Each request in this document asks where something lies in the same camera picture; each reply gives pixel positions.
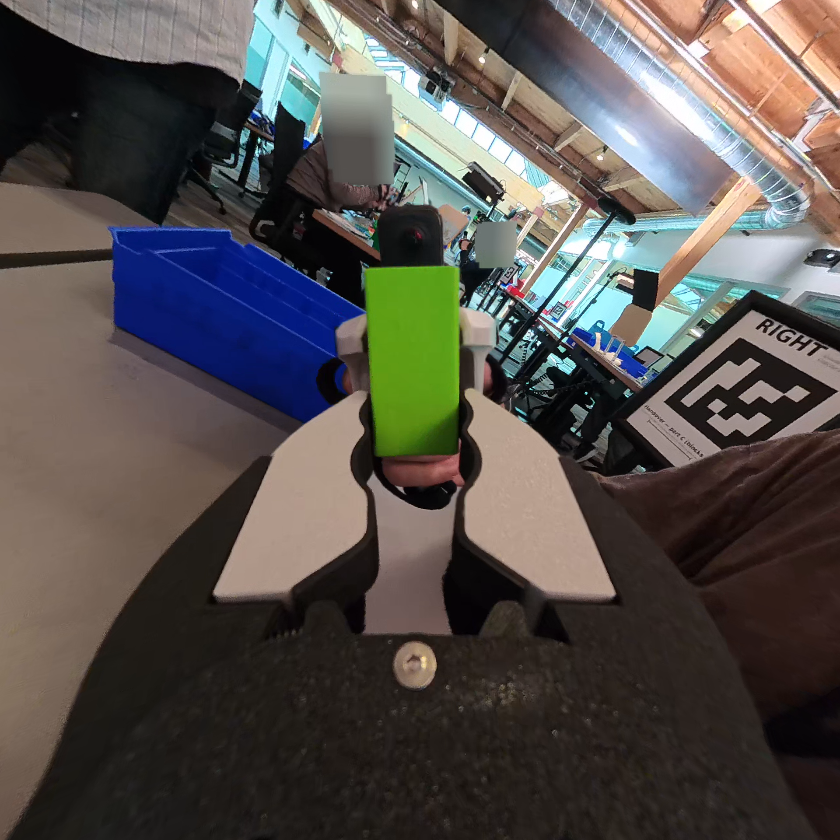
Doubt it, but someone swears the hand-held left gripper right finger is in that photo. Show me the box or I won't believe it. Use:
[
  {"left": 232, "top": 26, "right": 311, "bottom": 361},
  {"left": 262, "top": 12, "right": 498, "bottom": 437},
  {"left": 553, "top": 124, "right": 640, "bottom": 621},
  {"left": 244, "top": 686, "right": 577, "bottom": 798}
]
[{"left": 453, "top": 390, "right": 618, "bottom": 607}]

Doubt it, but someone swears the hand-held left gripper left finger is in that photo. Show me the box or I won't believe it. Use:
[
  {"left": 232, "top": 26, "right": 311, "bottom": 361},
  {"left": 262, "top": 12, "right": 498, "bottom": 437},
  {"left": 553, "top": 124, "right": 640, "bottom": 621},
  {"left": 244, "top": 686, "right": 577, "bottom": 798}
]
[{"left": 213, "top": 390, "right": 382, "bottom": 607}]

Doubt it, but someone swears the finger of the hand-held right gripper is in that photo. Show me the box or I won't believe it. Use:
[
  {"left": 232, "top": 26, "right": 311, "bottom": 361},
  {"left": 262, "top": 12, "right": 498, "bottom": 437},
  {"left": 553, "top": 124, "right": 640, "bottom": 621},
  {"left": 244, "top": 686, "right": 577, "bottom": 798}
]
[
  {"left": 460, "top": 309, "right": 501, "bottom": 397},
  {"left": 335, "top": 311, "right": 372, "bottom": 399}
]

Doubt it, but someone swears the green wooden block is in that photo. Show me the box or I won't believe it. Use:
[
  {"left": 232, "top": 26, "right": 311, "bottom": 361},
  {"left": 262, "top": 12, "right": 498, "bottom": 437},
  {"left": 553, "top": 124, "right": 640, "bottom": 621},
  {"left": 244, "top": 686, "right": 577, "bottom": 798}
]
[{"left": 364, "top": 266, "right": 463, "bottom": 458}]

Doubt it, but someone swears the blue plastic bin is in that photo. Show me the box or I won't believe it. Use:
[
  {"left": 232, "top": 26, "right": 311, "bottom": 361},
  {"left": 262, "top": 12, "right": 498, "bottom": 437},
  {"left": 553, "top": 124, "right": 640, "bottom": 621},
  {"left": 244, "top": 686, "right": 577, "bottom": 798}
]
[{"left": 109, "top": 226, "right": 366, "bottom": 425}]

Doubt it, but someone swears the grey desk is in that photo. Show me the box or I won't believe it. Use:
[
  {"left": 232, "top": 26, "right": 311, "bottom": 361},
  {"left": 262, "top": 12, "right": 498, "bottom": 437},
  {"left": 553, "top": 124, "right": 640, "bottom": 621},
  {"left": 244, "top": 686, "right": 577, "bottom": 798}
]
[{"left": 0, "top": 182, "right": 342, "bottom": 815}]

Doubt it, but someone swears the person's right hand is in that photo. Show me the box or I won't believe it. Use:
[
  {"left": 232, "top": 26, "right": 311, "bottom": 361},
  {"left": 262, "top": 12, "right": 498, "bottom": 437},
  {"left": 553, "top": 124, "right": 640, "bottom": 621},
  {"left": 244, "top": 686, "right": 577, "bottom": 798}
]
[{"left": 381, "top": 451, "right": 468, "bottom": 497}]

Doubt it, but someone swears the black studio light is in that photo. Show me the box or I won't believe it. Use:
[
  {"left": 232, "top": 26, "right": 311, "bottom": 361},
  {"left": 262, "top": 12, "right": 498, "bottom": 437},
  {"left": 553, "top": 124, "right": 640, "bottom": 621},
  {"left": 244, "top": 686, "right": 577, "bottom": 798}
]
[{"left": 464, "top": 163, "right": 508, "bottom": 202}]

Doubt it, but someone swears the person's brown clothing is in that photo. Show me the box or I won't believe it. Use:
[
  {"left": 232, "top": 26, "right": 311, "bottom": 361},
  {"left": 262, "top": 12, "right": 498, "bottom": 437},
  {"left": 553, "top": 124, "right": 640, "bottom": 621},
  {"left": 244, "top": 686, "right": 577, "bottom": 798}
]
[{"left": 588, "top": 431, "right": 840, "bottom": 840}]

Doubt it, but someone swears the black framed board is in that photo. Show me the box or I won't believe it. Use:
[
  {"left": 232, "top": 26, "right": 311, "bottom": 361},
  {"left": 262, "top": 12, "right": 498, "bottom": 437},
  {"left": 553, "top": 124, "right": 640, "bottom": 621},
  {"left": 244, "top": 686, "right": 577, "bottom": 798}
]
[{"left": 615, "top": 292, "right": 840, "bottom": 471}]

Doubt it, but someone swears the silver duct pipe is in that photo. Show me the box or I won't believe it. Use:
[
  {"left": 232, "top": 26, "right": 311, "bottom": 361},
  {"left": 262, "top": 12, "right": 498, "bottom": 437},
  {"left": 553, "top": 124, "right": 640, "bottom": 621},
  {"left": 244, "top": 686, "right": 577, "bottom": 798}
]
[{"left": 552, "top": 0, "right": 815, "bottom": 227}]

